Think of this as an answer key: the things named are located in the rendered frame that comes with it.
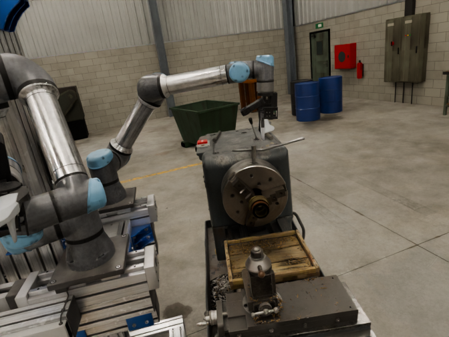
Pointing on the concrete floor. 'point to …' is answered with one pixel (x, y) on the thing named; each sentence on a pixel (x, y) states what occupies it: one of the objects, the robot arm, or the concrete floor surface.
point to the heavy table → (248, 93)
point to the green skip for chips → (204, 119)
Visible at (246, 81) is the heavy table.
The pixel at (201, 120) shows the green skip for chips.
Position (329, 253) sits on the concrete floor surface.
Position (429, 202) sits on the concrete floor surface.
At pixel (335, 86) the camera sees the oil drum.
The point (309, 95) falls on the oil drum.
